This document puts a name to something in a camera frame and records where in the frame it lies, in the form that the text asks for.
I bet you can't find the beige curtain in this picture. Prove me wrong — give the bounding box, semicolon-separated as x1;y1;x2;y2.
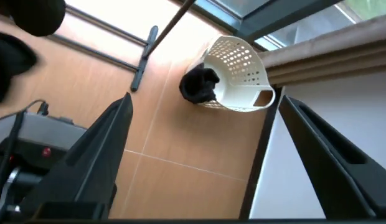
258;14;386;88

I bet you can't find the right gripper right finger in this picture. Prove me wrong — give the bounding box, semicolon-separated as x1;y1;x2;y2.
278;95;386;219

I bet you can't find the window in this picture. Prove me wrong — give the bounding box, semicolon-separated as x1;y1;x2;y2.
177;0;386;52

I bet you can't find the white laundry basket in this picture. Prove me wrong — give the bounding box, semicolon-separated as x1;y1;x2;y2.
188;35;276;113

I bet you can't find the heap of clothes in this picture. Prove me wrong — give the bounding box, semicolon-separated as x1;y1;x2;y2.
179;63;221;105

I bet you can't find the black cable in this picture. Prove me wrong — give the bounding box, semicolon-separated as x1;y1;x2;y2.
0;99;50;194

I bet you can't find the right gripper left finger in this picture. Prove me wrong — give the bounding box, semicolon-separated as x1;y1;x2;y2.
18;91;134;219

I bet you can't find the black clothes rack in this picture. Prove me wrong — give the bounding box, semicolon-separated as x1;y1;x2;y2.
45;0;197;93

